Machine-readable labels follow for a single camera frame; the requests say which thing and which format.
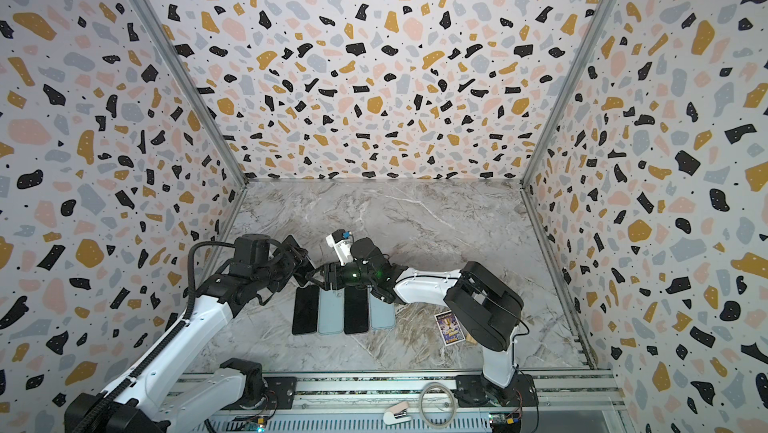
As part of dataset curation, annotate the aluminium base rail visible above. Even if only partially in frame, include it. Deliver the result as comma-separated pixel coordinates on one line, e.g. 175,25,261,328
194,369,633,432

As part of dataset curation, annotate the pale green phone case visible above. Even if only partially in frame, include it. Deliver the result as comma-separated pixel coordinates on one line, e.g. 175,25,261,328
369,296,396,330
317,290,344,335

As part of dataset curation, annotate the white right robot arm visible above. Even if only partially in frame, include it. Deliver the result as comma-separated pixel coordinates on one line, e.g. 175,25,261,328
302,231,530,406

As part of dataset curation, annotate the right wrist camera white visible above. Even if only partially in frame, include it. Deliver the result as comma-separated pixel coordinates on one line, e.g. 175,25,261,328
325,229,354,266

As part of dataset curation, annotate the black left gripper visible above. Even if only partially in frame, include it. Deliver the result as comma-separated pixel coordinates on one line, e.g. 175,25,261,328
254,241,307,291

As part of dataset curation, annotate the purple playing card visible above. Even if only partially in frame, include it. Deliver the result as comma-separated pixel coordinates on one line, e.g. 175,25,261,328
435,311,466,346

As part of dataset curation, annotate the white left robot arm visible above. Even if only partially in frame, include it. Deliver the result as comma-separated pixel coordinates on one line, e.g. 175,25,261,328
64,234,313,432

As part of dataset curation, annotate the coiled grey cable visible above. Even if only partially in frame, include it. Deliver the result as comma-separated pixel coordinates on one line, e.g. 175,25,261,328
418,381,462,431

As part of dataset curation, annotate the white pink stapler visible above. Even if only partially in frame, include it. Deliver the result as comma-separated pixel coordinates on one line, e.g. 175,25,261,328
382,401,412,426

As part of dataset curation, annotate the aluminium corner post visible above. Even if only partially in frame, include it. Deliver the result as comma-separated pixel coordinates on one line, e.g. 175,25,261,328
519,0,637,188
98,0,248,188

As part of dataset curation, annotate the aluminium corner post right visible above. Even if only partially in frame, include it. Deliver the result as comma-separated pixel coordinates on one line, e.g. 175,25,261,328
519,0,637,188

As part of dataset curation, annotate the aluminium corner post left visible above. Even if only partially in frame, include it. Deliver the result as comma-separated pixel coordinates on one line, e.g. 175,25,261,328
98,0,248,188

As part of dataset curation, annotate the small phone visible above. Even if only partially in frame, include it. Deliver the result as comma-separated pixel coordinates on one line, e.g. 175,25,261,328
343,287,370,335

